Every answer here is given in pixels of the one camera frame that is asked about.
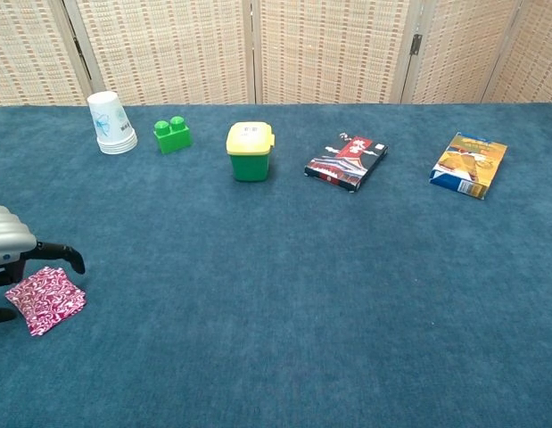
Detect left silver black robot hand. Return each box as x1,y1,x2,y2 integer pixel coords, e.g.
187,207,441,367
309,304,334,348
0,204,87,325

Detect red white patterned cloth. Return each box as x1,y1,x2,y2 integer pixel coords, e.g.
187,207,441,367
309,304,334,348
4,266,87,332

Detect upside-down white paper cups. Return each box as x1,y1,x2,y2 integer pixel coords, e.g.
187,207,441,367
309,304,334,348
87,90,139,156

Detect woven folding screen panel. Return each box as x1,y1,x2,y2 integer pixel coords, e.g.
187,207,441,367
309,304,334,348
400,0,523,105
251,0,423,105
61,0,259,106
482,0,552,104
0,0,95,108

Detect green toy building brick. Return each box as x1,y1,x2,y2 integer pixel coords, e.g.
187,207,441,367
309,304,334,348
152,116,194,155

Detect green container with yellow lid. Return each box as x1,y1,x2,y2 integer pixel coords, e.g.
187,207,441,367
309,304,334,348
226,120,276,183

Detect black red printed box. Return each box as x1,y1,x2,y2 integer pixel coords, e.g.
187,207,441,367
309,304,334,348
304,132,390,194

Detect yellow blue snack box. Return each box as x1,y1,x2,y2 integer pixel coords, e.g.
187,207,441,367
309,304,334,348
429,131,508,201

